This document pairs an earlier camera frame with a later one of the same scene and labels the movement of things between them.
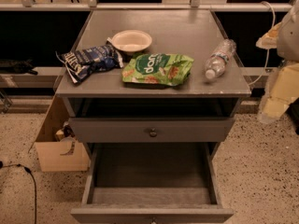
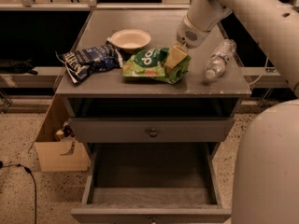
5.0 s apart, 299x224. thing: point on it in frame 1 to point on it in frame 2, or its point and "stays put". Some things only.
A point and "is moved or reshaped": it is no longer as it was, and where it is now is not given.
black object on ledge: x=21 y=66 stays put
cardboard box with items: x=57 y=147 stays put
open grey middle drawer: x=151 y=183 stays put
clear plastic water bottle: x=217 y=63 stays put
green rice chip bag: x=161 y=69 is moved or reshaped
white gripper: x=290 y=37 to x=188 y=35
